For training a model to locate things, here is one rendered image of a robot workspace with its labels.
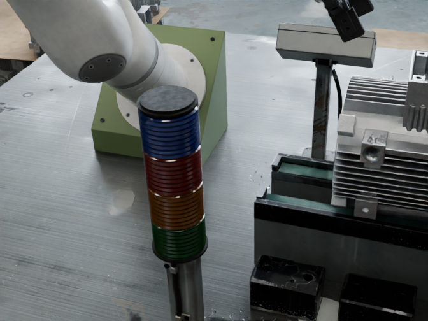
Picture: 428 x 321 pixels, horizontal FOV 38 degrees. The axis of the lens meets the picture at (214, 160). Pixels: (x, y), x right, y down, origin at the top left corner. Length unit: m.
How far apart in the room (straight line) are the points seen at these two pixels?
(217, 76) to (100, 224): 0.38
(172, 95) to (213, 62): 0.65
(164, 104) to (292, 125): 0.81
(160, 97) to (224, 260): 0.48
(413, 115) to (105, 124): 0.68
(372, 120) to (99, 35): 0.38
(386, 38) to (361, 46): 2.46
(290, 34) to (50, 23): 0.46
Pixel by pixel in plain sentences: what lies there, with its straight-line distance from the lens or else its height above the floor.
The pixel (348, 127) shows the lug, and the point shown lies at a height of 1.08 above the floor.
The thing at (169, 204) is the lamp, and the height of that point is 1.11.
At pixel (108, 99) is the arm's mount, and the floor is 0.90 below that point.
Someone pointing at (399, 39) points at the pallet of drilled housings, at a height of 0.15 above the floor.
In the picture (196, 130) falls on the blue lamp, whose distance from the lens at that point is 0.61.
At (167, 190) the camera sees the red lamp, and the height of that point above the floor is 1.13.
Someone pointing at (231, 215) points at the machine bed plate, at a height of 0.80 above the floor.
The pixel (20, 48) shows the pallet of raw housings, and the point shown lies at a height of 0.35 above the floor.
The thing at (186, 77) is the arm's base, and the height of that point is 0.96.
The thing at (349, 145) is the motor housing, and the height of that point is 1.05.
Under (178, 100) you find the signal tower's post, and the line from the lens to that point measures 0.60.
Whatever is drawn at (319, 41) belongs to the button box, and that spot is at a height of 1.06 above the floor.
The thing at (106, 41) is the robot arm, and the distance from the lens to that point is 0.88.
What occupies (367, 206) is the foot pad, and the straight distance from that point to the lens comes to 0.87.
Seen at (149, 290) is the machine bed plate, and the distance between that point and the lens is 0.99.
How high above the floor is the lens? 1.50
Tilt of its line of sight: 34 degrees down
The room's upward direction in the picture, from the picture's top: 3 degrees counter-clockwise
